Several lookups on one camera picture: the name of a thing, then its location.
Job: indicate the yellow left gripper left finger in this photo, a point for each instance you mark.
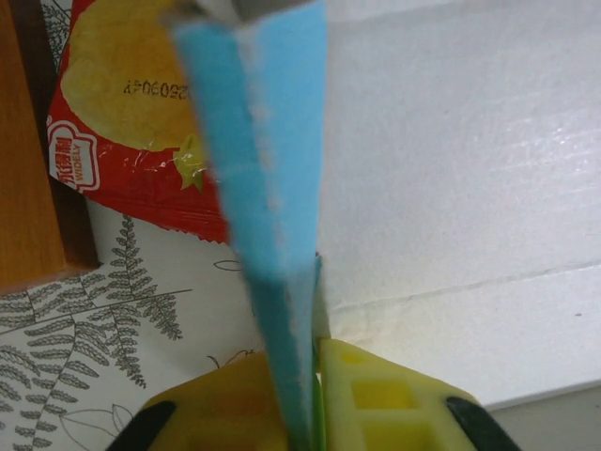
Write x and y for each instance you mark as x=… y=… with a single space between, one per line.
x=225 y=409

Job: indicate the blue white paper box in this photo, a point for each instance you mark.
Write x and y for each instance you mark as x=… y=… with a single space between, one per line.
x=422 y=141

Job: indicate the brown wooden board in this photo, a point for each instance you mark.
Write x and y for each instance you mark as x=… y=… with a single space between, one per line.
x=28 y=141

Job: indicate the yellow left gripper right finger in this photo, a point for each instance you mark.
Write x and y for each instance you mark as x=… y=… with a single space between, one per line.
x=399 y=413

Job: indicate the red snack bag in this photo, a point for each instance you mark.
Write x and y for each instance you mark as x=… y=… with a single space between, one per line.
x=117 y=70

